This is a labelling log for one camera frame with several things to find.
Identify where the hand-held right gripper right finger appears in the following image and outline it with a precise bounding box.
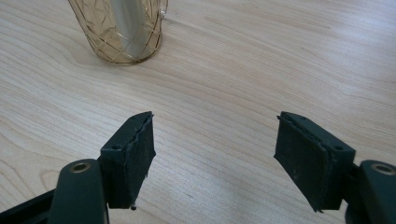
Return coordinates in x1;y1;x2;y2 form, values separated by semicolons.
273;110;357;214

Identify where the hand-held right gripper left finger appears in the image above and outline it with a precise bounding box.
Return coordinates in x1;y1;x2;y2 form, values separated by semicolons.
99;110;157;210

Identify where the amber glass cup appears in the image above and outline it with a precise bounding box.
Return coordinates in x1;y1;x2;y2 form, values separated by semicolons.
67;0;169;65

